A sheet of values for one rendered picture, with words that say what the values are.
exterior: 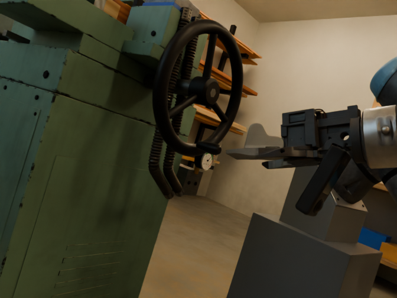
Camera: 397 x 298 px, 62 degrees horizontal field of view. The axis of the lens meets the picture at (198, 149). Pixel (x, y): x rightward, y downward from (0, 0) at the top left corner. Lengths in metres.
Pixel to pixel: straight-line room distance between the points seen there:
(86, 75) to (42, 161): 0.19
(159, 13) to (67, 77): 0.24
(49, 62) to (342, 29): 4.09
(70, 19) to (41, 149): 0.25
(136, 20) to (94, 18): 0.11
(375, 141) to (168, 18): 0.47
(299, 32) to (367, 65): 1.08
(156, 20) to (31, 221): 0.49
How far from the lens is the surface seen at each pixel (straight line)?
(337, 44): 4.51
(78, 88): 0.73
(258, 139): 0.54
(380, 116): 0.52
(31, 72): 0.81
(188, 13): 0.77
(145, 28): 0.78
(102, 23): 0.75
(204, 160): 0.98
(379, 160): 0.53
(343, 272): 0.93
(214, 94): 0.71
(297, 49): 4.72
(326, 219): 0.98
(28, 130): 0.75
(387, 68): 0.69
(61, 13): 0.70
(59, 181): 0.75
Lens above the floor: 0.69
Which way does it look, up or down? 1 degrees down
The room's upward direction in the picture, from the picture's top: 17 degrees clockwise
